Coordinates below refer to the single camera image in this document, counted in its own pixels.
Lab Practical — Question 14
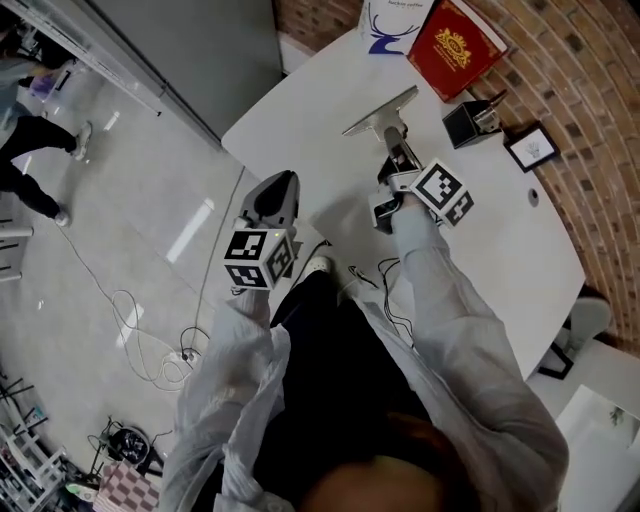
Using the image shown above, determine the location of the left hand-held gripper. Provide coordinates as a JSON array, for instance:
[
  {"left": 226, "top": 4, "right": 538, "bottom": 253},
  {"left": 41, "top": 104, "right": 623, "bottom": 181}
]
[{"left": 223, "top": 170, "right": 305, "bottom": 291}]

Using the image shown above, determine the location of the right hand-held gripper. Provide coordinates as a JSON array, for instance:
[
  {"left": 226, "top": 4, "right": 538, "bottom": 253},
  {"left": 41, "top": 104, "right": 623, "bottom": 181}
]
[{"left": 368, "top": 127, "right": 475, "bottom": 235}]

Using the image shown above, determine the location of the person's right forearm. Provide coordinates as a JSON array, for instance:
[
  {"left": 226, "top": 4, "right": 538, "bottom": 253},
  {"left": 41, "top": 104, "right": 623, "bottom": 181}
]
[{"left": 391, "top": 202, "right": 506, "bottom": 361}]

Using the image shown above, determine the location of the person's left forearm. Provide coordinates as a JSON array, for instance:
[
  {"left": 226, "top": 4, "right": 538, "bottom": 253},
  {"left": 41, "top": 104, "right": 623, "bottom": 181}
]
[{"left": 197, "top": 284, "right": 281, "bottom": 401}]

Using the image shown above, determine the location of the black pen holder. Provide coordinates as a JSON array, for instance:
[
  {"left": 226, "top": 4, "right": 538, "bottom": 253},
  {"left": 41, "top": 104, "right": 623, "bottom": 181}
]
[{"left": 442, "top": 99, "right": 501, "bottom": 150}]

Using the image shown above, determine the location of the person's white shoe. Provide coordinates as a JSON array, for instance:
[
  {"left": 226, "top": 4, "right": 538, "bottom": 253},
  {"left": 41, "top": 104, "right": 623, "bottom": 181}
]
[{"left": 301, "top": 255, "right": 335, "bottom": 281}]

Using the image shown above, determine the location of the metallic pen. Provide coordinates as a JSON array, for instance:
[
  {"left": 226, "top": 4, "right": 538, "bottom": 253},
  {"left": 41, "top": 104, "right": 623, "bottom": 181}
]
[{"left": 474, "top": 88, "right": 509, "bottom": 134}]

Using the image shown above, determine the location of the red box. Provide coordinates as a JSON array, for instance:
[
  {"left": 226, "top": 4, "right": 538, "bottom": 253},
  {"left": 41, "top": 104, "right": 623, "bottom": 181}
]
[{"left": 407, "top": 0, "right": 509, "bottom": 104}]

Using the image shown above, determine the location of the white paper bag blue deer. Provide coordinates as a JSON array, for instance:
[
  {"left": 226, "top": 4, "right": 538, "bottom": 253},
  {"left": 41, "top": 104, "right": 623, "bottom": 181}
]
[{"left": 357, "top": 0, "right": 436, "bottom": 56}]

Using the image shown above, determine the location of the white curved desk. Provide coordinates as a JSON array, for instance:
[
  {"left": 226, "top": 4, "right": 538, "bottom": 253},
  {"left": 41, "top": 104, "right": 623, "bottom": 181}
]
[{"left": 220, "top": 27, "right": 587, "bottom": 381}]

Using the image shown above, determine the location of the grey metal cabinet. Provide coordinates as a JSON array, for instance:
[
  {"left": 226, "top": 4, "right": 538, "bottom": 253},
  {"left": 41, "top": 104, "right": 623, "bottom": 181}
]
[{"left": 89, "top": 0, "right": 284, "bottom": 141}]

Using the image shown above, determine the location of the person's black clothing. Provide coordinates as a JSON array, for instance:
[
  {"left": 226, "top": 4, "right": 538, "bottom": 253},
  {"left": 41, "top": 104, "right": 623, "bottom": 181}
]
[{"left": 249, "top": 269, "right": 436, "bottom": 501}]

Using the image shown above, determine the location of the person's grey jacket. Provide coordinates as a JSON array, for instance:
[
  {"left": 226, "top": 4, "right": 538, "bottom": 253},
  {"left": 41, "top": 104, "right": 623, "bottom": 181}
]
[{"left": 159, "top": 202, "right": 571, "bottom": 512}]

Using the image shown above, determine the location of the white metal rack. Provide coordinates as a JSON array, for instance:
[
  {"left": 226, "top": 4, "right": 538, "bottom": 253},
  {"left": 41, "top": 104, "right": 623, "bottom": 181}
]
[{"left": 14, "top": 0, "right": 166, "bottom": 119}]

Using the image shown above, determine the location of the grey chair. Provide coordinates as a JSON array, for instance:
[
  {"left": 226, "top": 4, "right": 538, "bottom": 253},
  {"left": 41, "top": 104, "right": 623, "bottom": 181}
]
[{"left": 537, "top": 297, "right": 612, "bottom": 381}]

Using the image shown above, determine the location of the purple plastic bin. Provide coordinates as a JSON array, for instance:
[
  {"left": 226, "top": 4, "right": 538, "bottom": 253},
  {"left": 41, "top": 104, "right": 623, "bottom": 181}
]
[{"left": 27, "top": 69, "right": 71, "bottom": 101}]

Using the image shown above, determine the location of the black round device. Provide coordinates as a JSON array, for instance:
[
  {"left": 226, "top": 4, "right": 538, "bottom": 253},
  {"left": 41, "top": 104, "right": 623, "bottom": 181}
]
[{"left": 107, "top": 427, "right": 151, "bottom": 464}]

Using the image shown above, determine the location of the pink checkered tablecloth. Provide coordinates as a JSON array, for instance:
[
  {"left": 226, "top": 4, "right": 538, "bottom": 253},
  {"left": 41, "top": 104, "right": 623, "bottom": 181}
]
[{"left": 97, "top": 462, "right": 161, "bottom": 512}]

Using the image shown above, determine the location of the white cabinet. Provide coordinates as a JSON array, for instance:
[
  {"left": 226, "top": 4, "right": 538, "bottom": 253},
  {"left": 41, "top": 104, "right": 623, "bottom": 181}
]
[{"left": 554, "top": 384, "right": 640, "bottom": 512}]

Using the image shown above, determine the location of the long black cable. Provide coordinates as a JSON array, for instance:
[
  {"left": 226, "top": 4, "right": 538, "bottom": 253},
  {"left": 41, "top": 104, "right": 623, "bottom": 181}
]
[{"left": 178, "top": 164, "right": 247, "bottom": 356}]

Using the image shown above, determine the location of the black picture frame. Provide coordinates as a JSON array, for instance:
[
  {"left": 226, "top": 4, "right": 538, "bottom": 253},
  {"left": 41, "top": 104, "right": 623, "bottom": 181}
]
[{"left": 503, "top": 122, "right": 560, "bottom": 174}]

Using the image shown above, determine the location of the white coiled cable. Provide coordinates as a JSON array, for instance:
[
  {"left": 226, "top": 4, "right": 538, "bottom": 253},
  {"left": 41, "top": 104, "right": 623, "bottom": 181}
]
[{"left": 59, "top": 224, "right": 194, "bottom": 394}]

